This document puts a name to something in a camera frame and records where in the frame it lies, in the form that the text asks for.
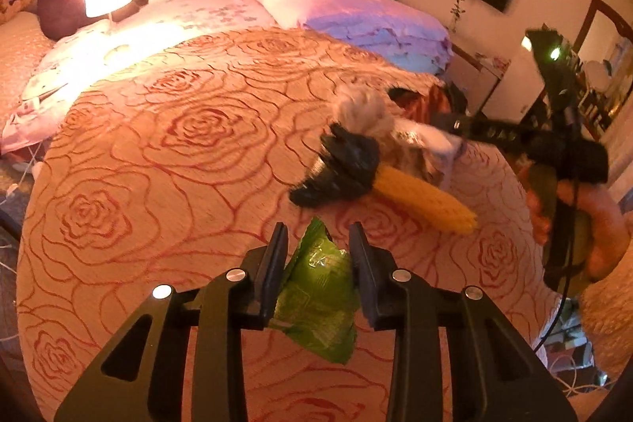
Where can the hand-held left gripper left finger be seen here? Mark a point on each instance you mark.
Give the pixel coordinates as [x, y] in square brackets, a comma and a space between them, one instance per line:
[274, 268]

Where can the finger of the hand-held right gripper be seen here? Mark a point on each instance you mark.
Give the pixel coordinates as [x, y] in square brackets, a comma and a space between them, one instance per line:
[479, 130]

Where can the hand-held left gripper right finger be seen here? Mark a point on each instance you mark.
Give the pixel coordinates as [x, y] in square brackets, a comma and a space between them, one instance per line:
[363, 273]

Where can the green snack packet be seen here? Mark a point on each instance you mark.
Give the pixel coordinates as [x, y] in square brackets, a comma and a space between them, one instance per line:
[316, 303]

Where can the person's right forearm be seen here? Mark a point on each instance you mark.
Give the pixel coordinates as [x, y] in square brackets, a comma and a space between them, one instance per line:
[611, 328]

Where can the person's right hand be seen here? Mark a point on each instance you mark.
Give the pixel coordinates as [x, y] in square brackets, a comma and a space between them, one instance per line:
[606, 229]

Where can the brown crumpled wrapper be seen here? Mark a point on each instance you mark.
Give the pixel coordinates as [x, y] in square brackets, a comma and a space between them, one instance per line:
[432, 100]

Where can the white cabinet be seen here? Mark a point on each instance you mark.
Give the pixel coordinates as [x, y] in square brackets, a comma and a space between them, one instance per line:
[517, 81]

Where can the round white makeup mirror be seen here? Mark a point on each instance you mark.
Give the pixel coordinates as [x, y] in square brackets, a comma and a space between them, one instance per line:
[598, 76]

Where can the yellow corn toy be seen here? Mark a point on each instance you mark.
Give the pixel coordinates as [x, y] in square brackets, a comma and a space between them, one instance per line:
[425, 199]

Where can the black crumpled bag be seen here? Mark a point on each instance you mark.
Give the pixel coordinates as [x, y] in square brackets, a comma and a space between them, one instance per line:
[341, 165]

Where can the dressing table with mirror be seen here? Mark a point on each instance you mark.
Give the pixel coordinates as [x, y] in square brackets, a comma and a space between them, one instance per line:
[606, 41]

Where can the orange rose pattern blanket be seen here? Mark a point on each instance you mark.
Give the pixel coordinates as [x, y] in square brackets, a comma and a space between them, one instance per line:
[173, 204]

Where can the rose in glass vase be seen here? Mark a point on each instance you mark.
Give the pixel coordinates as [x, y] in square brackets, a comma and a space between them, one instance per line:
[457, 9]

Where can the folded pink quilt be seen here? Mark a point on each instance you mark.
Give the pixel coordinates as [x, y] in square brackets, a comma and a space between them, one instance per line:
[336, 2]

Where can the pink floral bedsheet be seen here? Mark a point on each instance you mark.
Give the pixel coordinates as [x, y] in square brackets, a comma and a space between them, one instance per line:
[148, 36]

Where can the dark plush toy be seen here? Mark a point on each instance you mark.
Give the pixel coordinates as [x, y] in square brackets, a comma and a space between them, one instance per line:
[62, 4]

